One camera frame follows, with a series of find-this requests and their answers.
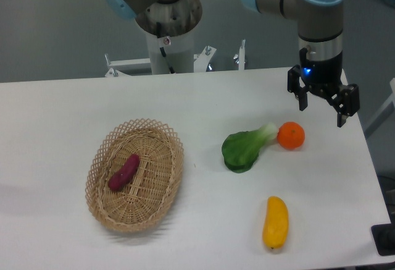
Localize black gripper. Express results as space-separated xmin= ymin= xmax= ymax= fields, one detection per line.
xmin=287 ymin=48 xmax=360 ymax=128

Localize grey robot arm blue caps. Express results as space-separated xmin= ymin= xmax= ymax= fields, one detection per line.
xmin=106 ymin=0 xmax=360 ymax=127

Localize woven wicker basket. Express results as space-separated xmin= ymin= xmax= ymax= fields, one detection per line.
xmin=85 ymin=119 xmax=184 ymax=233

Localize purple sweet potato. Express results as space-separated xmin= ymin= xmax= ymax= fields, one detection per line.
xmin=108 ymin=154 xmax=140 ymax=192

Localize orange mandarin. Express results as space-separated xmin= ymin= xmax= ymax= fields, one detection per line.
xmin=276 ymin=122 xmax=306 ymax=150

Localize green bok choy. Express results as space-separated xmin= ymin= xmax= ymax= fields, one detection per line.
xmin=221 ymin=123 xmax=278 ymax=173

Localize yellow mango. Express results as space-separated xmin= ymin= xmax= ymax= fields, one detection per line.
xmin=262 ymin=196 xmax=289 ymax=249

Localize black device at table edge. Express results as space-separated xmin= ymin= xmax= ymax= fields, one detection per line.
xmin=371 ymin=224 xmax=394 ymax=256

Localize white frame at right edge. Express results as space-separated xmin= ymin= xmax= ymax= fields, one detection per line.
xmin=364 ymin=78 xmax=394 ymax=139

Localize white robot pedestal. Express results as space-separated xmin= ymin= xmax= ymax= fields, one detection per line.
xmin=135 ymin=0 xmax=204 ymax=75

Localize black cable on pedestal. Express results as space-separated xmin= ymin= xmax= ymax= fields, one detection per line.
xmin=156 ymin=22 xmax=176 ymax=75

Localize white metal base frame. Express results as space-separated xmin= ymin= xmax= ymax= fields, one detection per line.
xmin=104 ymin=39 xmax=247 ymax=78

